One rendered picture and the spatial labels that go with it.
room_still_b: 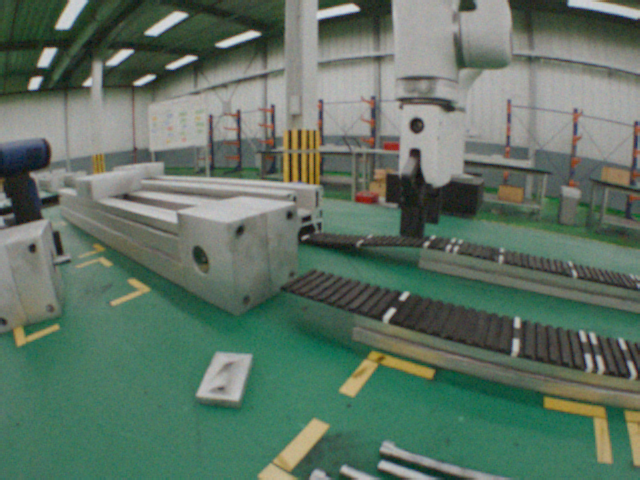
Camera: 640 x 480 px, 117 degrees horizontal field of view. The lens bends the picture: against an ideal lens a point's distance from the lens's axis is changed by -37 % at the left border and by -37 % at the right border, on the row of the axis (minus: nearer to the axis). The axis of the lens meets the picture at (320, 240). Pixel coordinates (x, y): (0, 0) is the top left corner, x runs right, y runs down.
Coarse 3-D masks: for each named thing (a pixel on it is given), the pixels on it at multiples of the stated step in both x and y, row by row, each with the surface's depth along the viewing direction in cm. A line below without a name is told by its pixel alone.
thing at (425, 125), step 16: (416, 112) 33; (432, 112) 32; (448, 112) 37; (416, 128) 34; (432, 128) 33; (448, 128) 36; (400, 144) 36; (416, 144) 34; (432, 144) 33; (448, 144) 37; (400, 160) 36; (432, 160) 33; (448, 160) 38; (416, 176) 37; (432, 176) 34; (448, 176) 40
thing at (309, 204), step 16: (160, 176) 84; (160, 192) 69; (176, 192) 66; (192, 192) 62; (208, 192) 57; (224, 192) 55; (240, 192) 52; (256, 192) 50; (272, 192) 48; (288, 192) 48; (304, 192) 54; (320, 192) 54; (304, 208) 55; (320, 208) 55; (304, 224) 52; (320, 224) 57
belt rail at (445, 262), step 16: (432, 256) 39; (448, 256) 38; (464, 256) 37; (448, 272) 39; (464, 272) 37; (480, 272) 36; (496, 272) 36; (512, 272) 34; (528, 272) 33; (528, 288) 33; (544, 288) 32; (560, 288) 30; (576, 288) 30; (592, 288) 28; (608, 288) 26; (608, 304) 27; (624, 304) 25
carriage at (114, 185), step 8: (88, 176) 56; (96, 176) 53; (104, 176) 50; (112, 176) 51; (120, 176) 52; (128, 176) 54; (136, 176) 55; (80, 184) 53; (88, 184) 49; (96, 184) 48; (104, 184) 49; (112, 184) 51; (120, 184) 52; (128, 184) 54; (136, 184) 55; (80, 192) 54; (88, 192) 49; (96, 192) 48; (104, 192) 50; (112, 192) 51; (120, 192) 53; (128, 192) 54
